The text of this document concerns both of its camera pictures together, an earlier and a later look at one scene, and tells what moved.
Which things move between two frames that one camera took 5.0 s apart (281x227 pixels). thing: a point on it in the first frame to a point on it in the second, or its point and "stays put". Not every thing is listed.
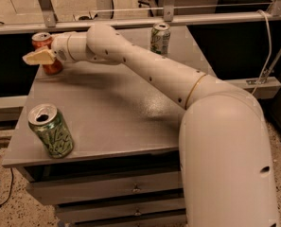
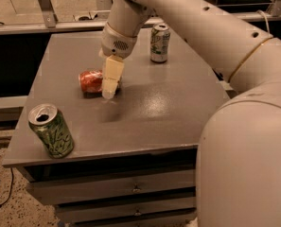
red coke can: x=42 y=40 to x=91 y=80
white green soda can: x=160 y=38 stays put
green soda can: x=52 y=130 stays put
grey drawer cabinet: x=124 y=167 stays put
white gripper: x=61 y=46 to x=115 y=45
